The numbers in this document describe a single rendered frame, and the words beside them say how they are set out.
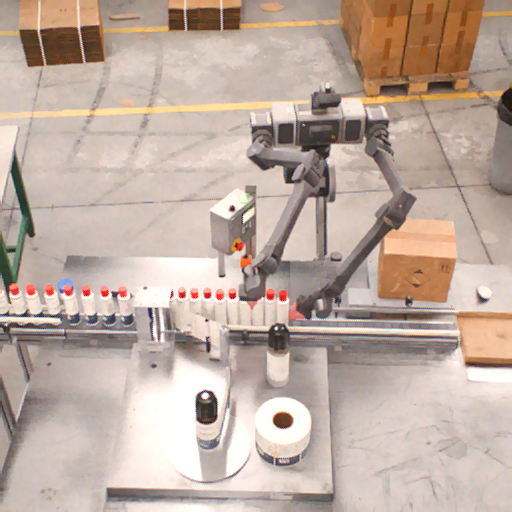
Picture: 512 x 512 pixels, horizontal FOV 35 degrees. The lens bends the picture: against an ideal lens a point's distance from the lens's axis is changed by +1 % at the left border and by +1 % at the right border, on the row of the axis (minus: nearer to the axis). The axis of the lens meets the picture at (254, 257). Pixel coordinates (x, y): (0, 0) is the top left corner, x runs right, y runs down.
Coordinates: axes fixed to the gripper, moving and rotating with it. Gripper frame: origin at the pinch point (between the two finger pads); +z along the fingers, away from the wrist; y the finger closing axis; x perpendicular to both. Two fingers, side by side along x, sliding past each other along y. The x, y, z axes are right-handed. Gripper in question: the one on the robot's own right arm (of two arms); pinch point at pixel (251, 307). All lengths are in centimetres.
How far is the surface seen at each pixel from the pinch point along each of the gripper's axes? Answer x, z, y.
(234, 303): 17.2, 15.4, -7.3
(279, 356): -13.2, 13.0, 10.6
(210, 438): -45, 21, -14
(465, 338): 17, 35, 90
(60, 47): 391, 98, -160
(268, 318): 17.0, 23.9, 6.7
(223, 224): 19.2, -24.9, -10.9
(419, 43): 351, 72, 124
